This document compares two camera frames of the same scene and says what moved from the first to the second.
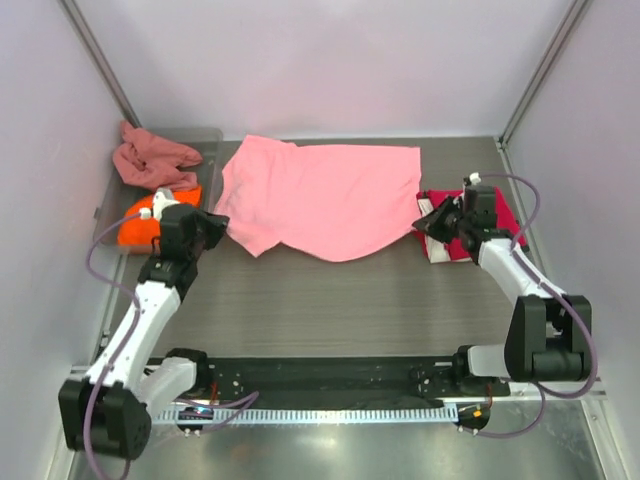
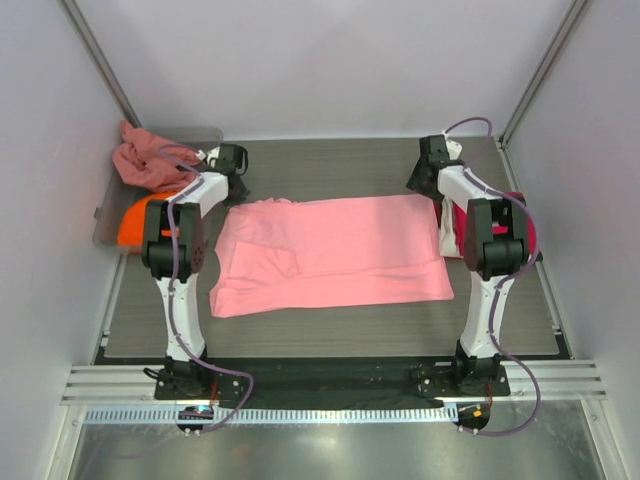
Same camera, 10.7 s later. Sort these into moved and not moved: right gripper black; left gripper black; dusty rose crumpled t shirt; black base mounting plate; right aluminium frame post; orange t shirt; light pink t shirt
Moved: light pink t shirt; right gripper black; left gripper black
Not moved: black base mounting plate; dusty rose crumpled t shirt; right aluminium frame post; orange t shirt
